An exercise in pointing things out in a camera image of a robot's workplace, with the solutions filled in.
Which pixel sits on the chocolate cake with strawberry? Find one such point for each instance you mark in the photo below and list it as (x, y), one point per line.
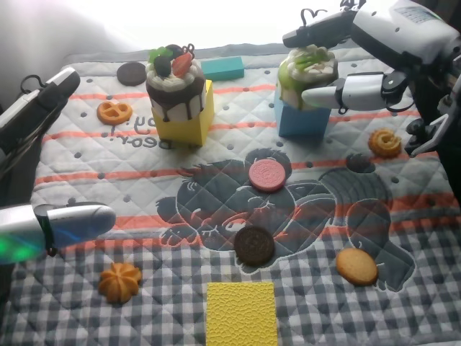
(174, 93)

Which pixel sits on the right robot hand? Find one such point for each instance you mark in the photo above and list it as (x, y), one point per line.
(396, 29)

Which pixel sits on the yellow cube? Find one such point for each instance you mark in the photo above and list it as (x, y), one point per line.
(183, 131)

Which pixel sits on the round plain golden biscuit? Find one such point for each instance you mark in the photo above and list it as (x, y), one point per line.
(356, 266)

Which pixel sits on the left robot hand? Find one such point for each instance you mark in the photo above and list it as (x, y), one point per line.
(72, 221)

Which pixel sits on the dark curtain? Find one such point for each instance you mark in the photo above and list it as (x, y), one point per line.
(454, 9)

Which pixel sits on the plain dark round cookie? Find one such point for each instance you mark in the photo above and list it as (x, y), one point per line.
(130, 74)

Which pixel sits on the pretzel shaped cookie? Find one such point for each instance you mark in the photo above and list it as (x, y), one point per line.
(113, 112)

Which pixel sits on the orange flower shaped cookie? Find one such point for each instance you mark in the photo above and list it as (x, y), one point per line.
(120, 282)

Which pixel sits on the yellow textured square pad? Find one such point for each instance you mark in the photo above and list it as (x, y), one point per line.
(240, 313)

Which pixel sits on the grey quilt with bear print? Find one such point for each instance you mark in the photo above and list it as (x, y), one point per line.
(223, 212)

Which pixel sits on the blue cube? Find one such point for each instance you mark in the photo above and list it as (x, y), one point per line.
(302, 122)

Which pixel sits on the swirl butter cookie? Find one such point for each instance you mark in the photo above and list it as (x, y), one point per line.
(384, 142)

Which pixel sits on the teal rectangular block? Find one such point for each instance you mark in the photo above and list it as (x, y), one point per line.
(223, 69)

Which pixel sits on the green cream cake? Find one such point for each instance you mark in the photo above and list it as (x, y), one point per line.
(299, 75)

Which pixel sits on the pink sandwich cookie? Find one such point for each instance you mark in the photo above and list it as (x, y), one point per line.
(268, 175)

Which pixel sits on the dark brown sandwich cookie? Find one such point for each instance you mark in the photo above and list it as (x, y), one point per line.
(254, 246)

